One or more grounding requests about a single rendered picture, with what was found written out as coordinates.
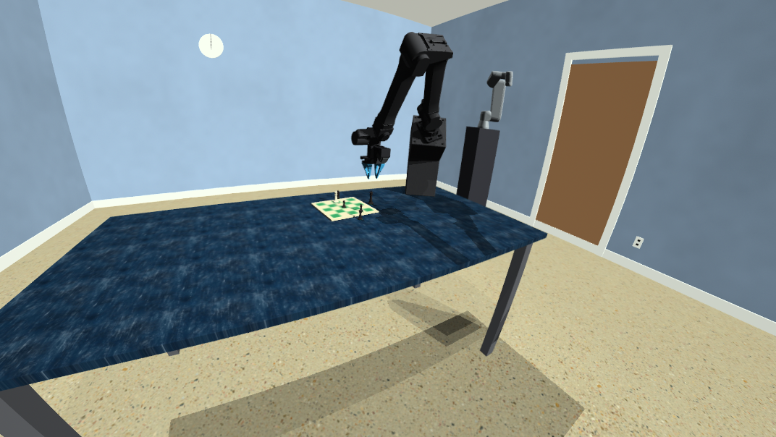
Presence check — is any green and cream chessboard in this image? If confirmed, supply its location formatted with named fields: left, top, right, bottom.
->
left=311, top=197, right=379, bottom=221

